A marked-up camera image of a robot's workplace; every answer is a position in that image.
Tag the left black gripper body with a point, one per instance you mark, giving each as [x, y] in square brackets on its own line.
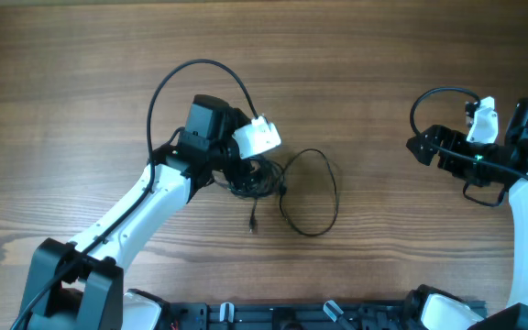
[237, 169]

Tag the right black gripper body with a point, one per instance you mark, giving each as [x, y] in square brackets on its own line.
[465, 169]

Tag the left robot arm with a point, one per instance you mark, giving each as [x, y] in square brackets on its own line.
[80, 284]

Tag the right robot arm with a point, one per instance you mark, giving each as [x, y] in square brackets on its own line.
[476, 158]

